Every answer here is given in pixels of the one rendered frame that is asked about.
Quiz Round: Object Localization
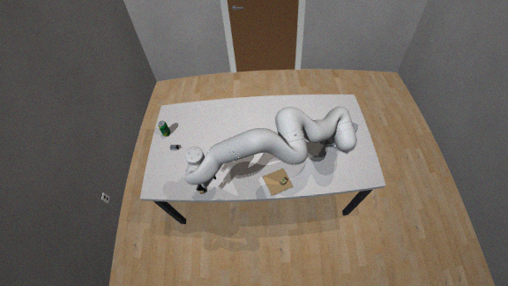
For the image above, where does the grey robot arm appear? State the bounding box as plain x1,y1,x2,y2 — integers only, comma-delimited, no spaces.
185,107,357,185

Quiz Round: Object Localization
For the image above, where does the tan square mat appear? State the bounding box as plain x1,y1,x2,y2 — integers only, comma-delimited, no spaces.
263,169,293,196

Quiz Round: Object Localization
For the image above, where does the green and yellow striped drink can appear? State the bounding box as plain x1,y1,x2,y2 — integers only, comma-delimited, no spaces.
158,121,170,137

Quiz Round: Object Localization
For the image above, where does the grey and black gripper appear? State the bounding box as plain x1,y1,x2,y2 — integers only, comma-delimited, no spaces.
196,176,217,192

